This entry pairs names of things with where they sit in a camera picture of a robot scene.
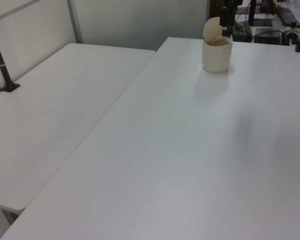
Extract black keyboard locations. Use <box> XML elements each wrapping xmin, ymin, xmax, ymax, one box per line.
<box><xmin>276</xmin><ymin>7</ymin><xmax>300</xmax><ymax>29</ymax></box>

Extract cream trash bin with lid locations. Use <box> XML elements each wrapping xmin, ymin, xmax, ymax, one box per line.
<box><xmin>201</xmin><ymin>16</ymin><xmax>234</xmax><ymax>74</ymax></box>

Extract black monitor stand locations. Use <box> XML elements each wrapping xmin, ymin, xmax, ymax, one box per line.
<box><xmin>248</xmin><ymin>0</ymin><xmax>258</xmax><ymax>27</ymax></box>

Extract dark green equipment box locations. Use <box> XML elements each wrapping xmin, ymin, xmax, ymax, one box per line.
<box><xmin>233</xmin><ymin>21</ymin><xmax>254</xmax><ymax>42</ymax></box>

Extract thin black stand pole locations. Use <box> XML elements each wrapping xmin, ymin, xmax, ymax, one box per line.
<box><xmin>226</xmin><ymin>0</ymin><xmax>238</xmax><ymax>39</ymax></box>

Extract black computer box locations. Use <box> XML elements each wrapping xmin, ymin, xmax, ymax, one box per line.
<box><xmin>253</xmin><ymin>27</ymin><xmax>284</xmax><ymax>45</ymax></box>

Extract black desk gadget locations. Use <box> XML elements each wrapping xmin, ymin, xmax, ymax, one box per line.
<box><xmin>282</xmin><ymin>22</ymin><xmax>299</xmax><ymax>47</ymax></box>

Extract white side table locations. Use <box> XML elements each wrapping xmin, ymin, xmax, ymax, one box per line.
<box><xmin>0</xmin><ymin>42</ymin><xmax>157</xmax><ymax>215</ymax></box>

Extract black camera stand pole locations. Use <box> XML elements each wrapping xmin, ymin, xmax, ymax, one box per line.
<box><xmin>0</xmin><ymin>21</ymin><xmax>22</xmax><ymax>94</ymax></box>

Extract grey metal partition post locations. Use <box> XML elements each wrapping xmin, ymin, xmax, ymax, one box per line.
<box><xmin>67</xmin><ymin>0</ymin><xmax>84</xmax><ymax>45</ymax></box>

